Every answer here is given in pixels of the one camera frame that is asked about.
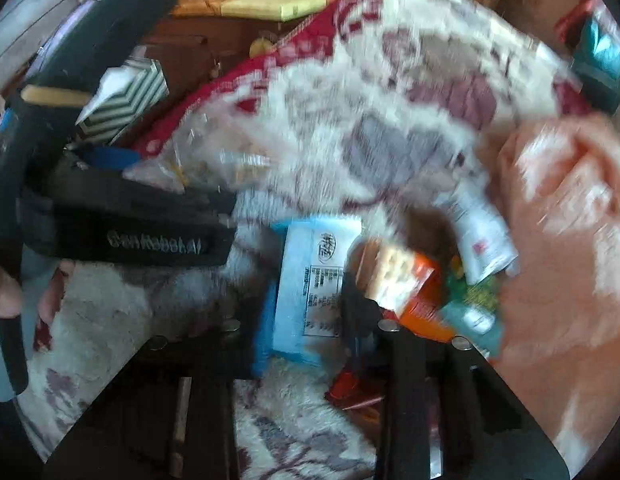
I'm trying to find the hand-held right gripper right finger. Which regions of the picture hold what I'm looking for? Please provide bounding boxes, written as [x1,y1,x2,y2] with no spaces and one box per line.
[340,285,571,480]

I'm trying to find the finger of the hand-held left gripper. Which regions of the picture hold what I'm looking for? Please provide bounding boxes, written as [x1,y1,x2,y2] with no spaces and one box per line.
[87,167,238,221]
[65,142,143,172]

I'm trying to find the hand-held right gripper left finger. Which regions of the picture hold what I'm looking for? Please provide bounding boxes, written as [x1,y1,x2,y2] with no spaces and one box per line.
[42,280,281,480]

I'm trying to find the clear snack packet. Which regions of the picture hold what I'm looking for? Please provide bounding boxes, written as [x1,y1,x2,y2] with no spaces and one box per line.
[122,130,271,196]

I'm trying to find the orange cracker packet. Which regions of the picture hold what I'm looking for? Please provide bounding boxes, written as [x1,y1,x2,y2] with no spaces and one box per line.
[357,240,456,343]

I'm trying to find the pale blue snack packet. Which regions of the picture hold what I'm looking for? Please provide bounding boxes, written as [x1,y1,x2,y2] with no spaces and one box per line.
[270,216,365,367]

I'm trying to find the green white striped box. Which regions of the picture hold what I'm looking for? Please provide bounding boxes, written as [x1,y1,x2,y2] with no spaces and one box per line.
[75,57,170,146]

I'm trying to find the green cracker packet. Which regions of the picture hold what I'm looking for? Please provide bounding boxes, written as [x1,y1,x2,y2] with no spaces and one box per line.
[440,255,506,356]

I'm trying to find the white snack packet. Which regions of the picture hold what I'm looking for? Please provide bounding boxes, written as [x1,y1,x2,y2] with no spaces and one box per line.
[435,180,521,286]

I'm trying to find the person's left hand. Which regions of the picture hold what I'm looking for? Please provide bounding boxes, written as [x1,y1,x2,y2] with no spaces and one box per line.
[0,259,75,328]

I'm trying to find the floral fleece blanket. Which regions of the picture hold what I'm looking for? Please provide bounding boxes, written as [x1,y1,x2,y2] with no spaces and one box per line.
[15,0,591,480]

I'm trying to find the wooden marble-top table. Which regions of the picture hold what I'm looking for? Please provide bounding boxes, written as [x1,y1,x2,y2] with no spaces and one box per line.
[140,0,356,86]

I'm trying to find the pink quilted blanket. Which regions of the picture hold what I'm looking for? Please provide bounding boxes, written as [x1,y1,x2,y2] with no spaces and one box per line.
[490,115,620,466]

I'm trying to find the teal red snack packet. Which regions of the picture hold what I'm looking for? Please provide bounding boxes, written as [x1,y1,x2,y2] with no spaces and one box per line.
[555,0,620,111]

